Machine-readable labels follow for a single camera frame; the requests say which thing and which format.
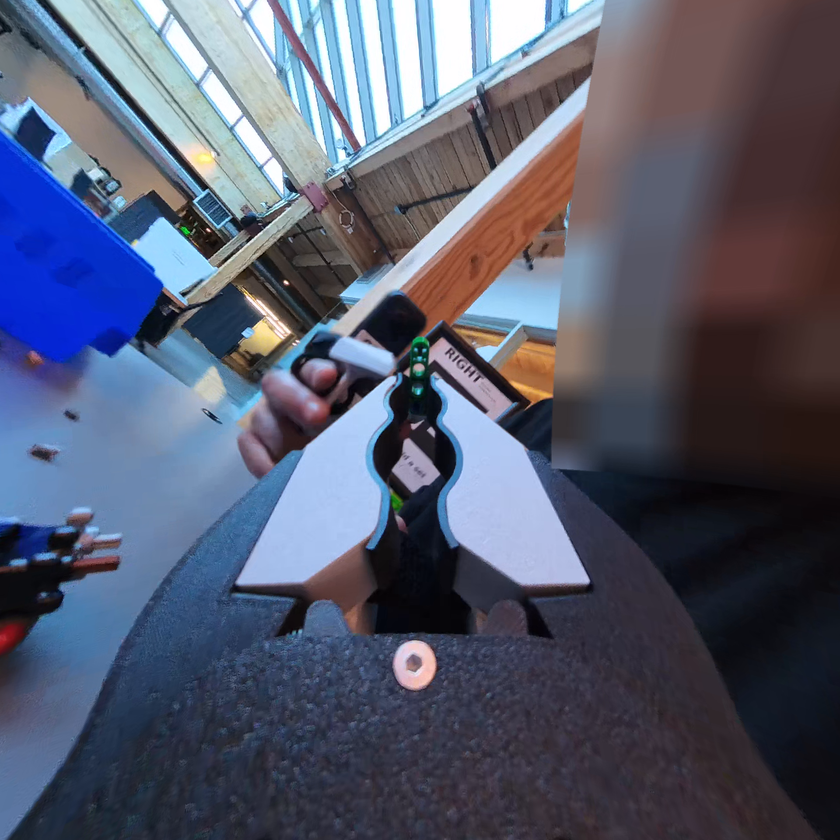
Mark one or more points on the small black lego assembly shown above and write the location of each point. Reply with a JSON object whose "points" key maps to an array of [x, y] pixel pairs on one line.
{"points": [[46, 558]]}

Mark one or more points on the wooden pillar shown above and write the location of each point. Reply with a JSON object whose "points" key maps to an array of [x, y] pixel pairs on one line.
{"points": [[499, 216]]}

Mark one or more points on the green lego beam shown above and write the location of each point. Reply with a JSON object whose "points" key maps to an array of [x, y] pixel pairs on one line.
{"points": [[418, 371]]}

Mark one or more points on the white board panel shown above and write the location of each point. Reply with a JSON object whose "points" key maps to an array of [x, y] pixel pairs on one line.
{"points": [[174, 253]]}

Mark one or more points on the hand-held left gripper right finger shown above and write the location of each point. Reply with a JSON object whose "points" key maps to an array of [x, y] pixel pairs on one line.
{"points": [[512, 512]]}

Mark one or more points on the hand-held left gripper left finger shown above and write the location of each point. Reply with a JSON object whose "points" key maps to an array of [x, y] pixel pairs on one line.
{"points": [[308, 512]]}

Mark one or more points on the person's right hand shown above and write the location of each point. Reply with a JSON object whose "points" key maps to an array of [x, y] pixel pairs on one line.
{"points": [[289, 410]]}

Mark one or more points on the black framed marker sign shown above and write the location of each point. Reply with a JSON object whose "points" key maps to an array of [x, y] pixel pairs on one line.
{"points": [[472, 371]]}

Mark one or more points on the blue plastic bin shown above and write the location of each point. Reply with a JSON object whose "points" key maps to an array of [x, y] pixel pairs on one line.
{"points": [[65, 262]]}

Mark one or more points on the scattered loose lego pieces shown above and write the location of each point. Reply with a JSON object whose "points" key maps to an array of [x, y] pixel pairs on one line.
{"points": [[44, 451]]}

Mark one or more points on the person's dark sweater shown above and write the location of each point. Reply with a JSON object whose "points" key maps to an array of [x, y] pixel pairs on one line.
{"points": [[656, 590]]}

